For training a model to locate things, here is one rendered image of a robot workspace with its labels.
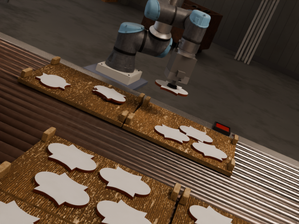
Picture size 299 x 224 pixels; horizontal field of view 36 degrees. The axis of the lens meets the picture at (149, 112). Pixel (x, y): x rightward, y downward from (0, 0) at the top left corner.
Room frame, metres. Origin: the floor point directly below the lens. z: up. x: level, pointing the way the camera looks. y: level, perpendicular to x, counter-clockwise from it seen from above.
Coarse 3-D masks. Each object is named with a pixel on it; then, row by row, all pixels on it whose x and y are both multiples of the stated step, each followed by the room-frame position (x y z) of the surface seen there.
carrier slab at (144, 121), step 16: (144, 112) 1.70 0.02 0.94; (160, 112) 1.77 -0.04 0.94; (128, 128) 1.50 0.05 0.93; (144, 128) 1.54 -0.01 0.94; (176, 128) 1.66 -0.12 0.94; (208, 128) 1.81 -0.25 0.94; (160, 144) 1.48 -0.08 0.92; (176, 144) 1.51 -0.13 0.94; (224, 144) 1.70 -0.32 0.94; (208, 160) 1.48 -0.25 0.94; (224, 160) 1.54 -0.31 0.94
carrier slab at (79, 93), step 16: (48, 64) 1.80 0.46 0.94; (64, 64) 1.88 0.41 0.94; (32, 80) 1.56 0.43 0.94; (80, 80) 1.76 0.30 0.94; (96, 80) 1.84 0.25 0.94; (64, 96) 1.53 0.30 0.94; (80, 96) 1.59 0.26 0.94; (96, 96) 1.66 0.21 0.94; (128, 96) 1.81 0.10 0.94; (96, 112) 1.51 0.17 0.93; (112, 112) 1.57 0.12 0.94
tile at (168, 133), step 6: (156, 126) 1.58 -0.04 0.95; (162, 126) 1.60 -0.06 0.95; (156, 132) 1.54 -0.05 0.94; (162, 132) 1.54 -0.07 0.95; (168, 132) 1.56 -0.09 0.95; (174, 132) 1.59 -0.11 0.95; (180, 132) 1.61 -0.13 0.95; (168, 138) 1.52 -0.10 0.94; (174, 138) 1.53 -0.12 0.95; (180, 138) 1.56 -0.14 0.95; (186, 138) 1.58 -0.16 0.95
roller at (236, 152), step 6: (0, 48) 1.81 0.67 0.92; (12, 54) 1.81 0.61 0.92; (24, 60) 1.80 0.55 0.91; (30, 60) 1.81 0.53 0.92; (36, 66) 1.79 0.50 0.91; (42, 66) 1.80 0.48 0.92; (246, 156) 1.72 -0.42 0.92; (258, 162) 1.71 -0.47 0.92; (270, 168) 1.71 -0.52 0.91; (276, 168) 1.72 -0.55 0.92; (282, 174) 1.70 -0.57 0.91; (288, 174) 1.71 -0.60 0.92
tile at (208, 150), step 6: (192, 144) 1.55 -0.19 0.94; (198, 144) 1.57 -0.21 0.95; (204, 144) 1.59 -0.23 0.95; (198, 150) 1.52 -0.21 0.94; (204, 150) 1.54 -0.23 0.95; (210, 150) 1.56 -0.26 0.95; (216, 150) 1.58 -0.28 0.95; (204, 156) 1.49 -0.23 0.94; (210, 156) 1.51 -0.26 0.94; (216, 156) 1.52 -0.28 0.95; (222, 156) 1.55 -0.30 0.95
